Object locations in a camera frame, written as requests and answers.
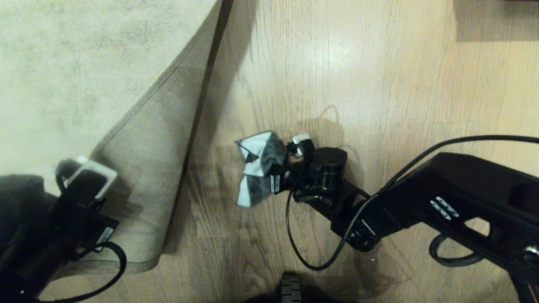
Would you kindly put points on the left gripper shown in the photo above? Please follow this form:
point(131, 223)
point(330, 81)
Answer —
point(80, 225)

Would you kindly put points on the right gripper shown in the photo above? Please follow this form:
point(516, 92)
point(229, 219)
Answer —
point(290, 179)

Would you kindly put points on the grey and white cloth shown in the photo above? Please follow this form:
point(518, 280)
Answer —
point(262, 156)

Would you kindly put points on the beige rug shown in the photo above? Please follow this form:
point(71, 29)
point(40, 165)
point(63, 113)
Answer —
point(76, 75)

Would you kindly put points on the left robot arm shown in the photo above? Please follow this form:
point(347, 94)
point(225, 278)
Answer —
point(19, 219)

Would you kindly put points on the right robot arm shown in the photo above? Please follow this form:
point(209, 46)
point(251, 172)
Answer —
point(463, 189)

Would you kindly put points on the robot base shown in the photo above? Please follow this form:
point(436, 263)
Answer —
point(291, 290)

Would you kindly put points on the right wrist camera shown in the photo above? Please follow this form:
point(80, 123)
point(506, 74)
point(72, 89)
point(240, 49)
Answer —
point(301, 143)

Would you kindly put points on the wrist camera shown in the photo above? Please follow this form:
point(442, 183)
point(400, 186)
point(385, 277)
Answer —
point(97, 176)
point(301, 143)

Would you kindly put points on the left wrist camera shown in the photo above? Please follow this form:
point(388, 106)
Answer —
point(97, 176)

